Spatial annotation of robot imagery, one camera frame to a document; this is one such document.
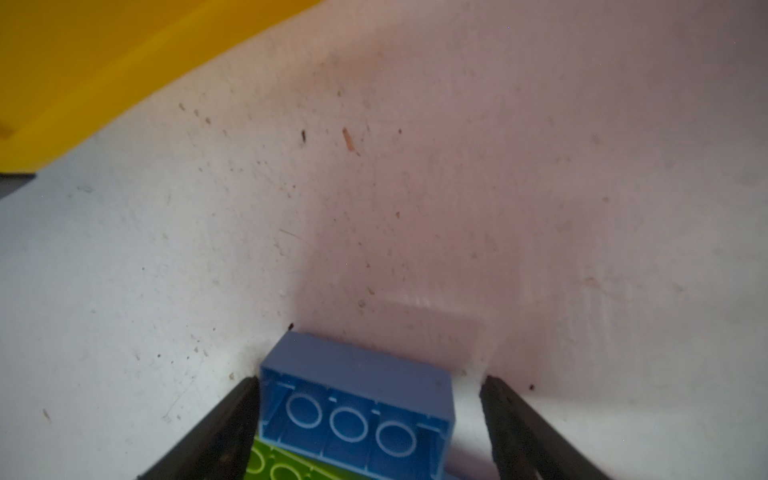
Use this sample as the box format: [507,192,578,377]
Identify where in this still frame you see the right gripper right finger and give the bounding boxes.
[480,376,610,480]

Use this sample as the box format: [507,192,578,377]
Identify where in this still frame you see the yellow plastic bin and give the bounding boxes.
[1,1,313,174]

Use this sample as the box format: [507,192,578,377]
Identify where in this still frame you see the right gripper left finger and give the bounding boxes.
[139,376,260,480]

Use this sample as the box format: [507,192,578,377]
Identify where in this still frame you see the middle black plastic bin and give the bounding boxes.
[0,173,36,199]

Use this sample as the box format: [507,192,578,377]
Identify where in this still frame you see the green lego brick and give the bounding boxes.
[243,437,364,480]

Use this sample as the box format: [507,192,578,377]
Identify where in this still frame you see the blue lego brick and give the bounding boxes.
[258,331,456,479]

